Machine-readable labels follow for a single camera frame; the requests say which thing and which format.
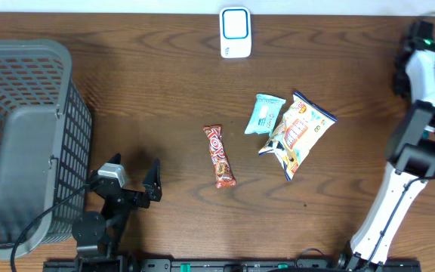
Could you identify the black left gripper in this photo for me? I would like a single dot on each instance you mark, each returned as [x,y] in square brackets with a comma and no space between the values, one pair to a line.
[152,189]

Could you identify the red chocolate bar wrapper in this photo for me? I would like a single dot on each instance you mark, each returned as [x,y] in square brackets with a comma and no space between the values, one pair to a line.
[222,170]

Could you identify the mint green wipes packet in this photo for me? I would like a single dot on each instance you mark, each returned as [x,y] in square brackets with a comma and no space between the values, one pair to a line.
[264,114]

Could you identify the yellow snack chip bag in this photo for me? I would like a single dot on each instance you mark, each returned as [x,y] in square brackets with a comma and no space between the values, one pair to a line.
[301,126]

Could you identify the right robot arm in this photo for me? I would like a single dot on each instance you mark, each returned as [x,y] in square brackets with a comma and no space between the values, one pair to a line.
[410,156]

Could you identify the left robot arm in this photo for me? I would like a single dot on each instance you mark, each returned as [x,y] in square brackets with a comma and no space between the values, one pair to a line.
[98,234]

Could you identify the white barcode scanner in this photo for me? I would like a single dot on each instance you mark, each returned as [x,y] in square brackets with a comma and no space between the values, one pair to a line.
[235,32]

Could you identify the grey plastic mesh basket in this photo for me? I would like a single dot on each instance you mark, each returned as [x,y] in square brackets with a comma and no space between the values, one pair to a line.
[45,142]

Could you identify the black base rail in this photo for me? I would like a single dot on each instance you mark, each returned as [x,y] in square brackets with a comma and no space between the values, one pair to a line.
[166,265]

